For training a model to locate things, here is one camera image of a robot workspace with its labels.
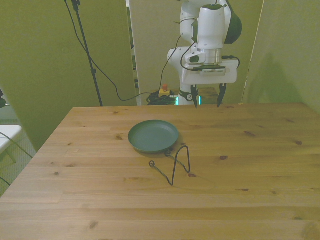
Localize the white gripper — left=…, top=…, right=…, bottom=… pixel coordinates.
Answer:
left=181, top=58, right=238, bottom=110

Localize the dark teal round plate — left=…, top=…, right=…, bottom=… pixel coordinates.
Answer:
left=127, top=119, right=180, bottom=154

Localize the red emergency stop button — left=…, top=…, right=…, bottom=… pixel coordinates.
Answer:
left=158, top=84, right=176, bottom=99

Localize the plain room divider panel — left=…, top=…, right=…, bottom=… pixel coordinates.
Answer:
left=0, top=0, right=137, bottom=153
left=128, top=0, right=265, bottom=106
left=243, top=0, right=320, bottom=115

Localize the black tripod stand pole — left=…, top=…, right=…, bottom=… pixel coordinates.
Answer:
left=71, top=0, right=104, bottom=107

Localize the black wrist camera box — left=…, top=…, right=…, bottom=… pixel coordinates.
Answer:
left=192, top=64, right=227, bottom=76

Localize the black camera plug cable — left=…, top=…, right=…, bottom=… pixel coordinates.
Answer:
left=221, top=55, right=241, bottom=70

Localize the coiled dark cable bundle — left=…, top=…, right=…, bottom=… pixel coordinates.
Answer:
left=146, top=91, right=181, bottom=106

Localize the thin black robot arm cable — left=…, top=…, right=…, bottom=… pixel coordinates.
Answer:
left=159, top=17, right=201, bottom=97

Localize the black wire plate stand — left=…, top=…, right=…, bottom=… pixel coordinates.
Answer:
left=148, top=145, right=191, bottom=187

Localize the long black hanging cable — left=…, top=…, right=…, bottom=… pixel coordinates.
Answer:
left=63, top=0, right=161, bottom=102

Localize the thin dark floor cable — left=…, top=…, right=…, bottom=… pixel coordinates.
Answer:
left=0, top=131, right=34, bottom=159

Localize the black object at frame edge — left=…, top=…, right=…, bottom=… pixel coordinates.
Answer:
left=0, top=88, right=7, bottom=110

